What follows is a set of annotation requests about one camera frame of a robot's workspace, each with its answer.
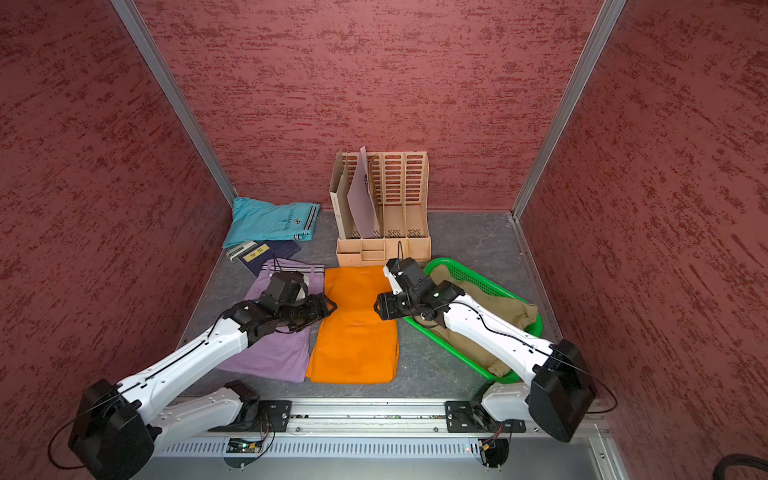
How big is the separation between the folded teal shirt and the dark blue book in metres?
0.02

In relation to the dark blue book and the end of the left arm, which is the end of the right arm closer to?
the end of the left arm

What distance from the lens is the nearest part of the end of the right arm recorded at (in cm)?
56

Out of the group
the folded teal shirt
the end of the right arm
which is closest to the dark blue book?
the folded teal shirt

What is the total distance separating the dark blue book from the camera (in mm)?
1053

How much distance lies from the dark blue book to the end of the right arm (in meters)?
0.53

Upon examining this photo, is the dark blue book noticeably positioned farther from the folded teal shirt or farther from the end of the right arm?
the end of the right arm

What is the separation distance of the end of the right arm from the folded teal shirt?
1.83 ft

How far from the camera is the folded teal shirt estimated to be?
1118mm
